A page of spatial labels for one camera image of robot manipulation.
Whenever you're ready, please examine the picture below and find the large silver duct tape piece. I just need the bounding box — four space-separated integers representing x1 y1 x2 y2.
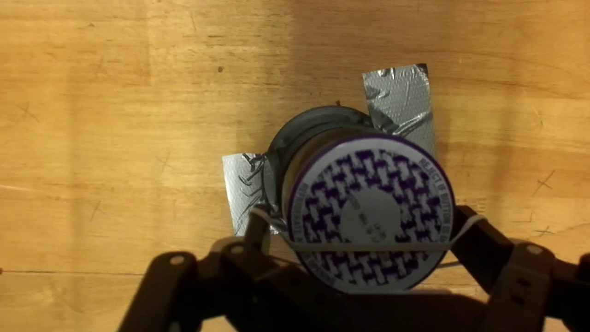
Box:
360 61 441 158

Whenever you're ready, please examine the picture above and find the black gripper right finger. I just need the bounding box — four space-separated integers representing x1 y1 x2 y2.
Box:
450 206 590 332

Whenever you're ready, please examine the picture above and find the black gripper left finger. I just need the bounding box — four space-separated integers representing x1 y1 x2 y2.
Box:
118 210 371 332

